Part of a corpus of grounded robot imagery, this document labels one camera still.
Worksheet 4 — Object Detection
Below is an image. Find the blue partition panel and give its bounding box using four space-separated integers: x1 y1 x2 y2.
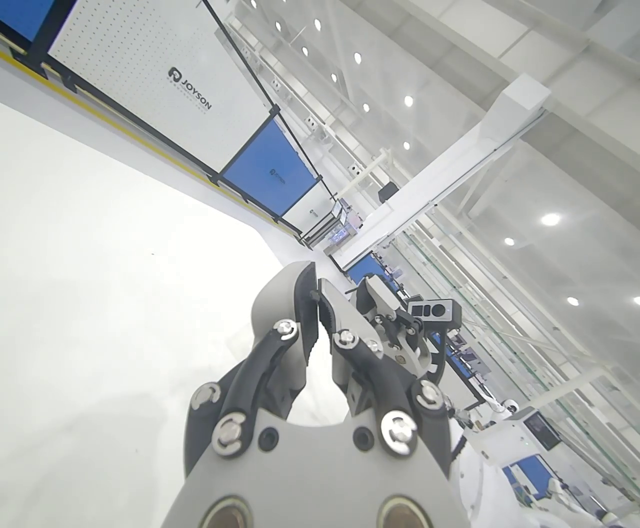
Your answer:
221 119 321 217
0 0 57 45

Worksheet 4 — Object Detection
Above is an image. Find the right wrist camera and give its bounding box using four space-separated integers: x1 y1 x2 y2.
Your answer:
407 298 463 351

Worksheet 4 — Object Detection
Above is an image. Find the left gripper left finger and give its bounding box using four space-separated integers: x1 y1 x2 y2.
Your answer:
189 261 321 458

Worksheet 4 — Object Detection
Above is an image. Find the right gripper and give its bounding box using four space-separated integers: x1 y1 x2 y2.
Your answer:
348 275 447 388

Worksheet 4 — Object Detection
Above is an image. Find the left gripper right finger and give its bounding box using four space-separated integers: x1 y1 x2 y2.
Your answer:
317 277 453 478

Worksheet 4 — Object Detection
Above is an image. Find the white perforated partition panel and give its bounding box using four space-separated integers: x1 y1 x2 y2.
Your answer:
46 0 277 177

